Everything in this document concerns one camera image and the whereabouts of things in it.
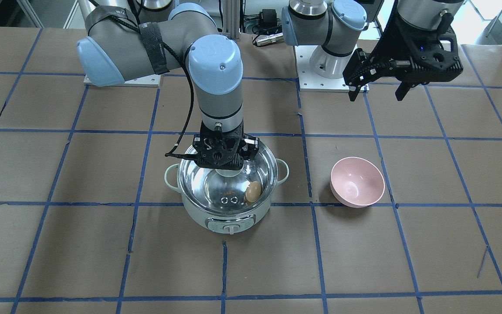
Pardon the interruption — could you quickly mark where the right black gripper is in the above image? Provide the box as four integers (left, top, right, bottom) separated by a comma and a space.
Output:
193, 124, 260, 171

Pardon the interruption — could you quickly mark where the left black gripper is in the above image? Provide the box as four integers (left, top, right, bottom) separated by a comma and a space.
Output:
343, 15, 464, 102

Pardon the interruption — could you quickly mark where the glass pot lid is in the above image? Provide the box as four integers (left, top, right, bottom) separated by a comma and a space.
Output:
177, 142, 278, 216

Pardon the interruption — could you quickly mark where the brown egg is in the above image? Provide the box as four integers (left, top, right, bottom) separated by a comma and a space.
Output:
244, 181, 262, 203

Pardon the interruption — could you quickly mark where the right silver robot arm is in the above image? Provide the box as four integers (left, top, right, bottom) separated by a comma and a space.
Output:
76, 0, 260, 170

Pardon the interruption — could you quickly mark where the pink bowl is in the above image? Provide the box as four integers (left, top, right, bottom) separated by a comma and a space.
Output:
329, 157, 386, 208

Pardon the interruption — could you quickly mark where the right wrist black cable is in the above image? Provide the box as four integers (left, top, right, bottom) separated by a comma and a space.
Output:
90, 0, 204, 158

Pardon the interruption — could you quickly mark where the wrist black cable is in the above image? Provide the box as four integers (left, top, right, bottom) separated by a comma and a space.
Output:
373, 0, 402, 57
90, 0, 204, 158

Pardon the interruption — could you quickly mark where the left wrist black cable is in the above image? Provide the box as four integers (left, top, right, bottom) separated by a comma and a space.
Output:
373, 0, 402, 57

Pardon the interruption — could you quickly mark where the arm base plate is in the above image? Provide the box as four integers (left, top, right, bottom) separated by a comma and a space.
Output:
84, 34, 169, 88
294, 45, 351, 93

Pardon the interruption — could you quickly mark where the aluminium frame post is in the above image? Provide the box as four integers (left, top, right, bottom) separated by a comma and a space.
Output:
219, 0, 242, 41

